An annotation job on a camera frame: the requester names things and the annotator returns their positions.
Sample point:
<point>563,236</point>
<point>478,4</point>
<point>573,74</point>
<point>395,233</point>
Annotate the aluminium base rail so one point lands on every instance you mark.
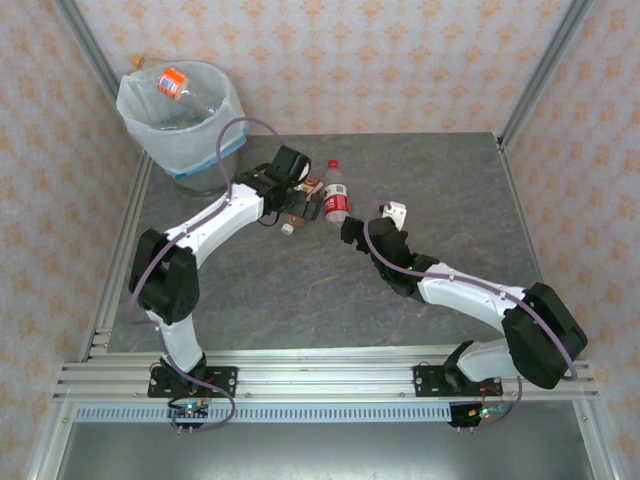
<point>325,375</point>

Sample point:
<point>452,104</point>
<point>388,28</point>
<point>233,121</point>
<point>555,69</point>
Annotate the right controller circuit board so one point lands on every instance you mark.
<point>487,412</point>

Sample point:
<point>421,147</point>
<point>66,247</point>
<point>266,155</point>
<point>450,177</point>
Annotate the orange label clear bottle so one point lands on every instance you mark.
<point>172,82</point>

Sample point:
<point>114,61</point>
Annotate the aluminium table side rail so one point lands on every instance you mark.
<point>120,250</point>
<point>519,200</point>

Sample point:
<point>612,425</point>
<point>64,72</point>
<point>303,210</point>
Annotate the grey metal sheet shelf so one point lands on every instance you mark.
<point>325,455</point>

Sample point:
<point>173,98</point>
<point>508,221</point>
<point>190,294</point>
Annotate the bin with white plastic liner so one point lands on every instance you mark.
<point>190,145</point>

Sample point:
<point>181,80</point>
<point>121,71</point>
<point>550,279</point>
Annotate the red label water bottle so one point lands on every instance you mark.
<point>336,197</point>

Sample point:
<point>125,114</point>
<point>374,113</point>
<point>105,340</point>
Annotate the controller circuit board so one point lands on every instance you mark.
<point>190,410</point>
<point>487,412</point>

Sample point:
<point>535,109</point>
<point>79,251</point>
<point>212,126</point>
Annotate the tea bottle yellow red label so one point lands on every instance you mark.
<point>312,186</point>

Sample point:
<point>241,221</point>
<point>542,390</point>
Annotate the aluminium frame post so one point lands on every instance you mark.
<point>546,65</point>
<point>87,40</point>

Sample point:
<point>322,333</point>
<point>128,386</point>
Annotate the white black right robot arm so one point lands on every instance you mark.
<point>465,300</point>

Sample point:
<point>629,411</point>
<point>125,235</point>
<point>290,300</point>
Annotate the left controller circuit board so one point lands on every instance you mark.
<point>190,410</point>

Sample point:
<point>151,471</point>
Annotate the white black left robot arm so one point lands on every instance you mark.
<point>220,220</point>

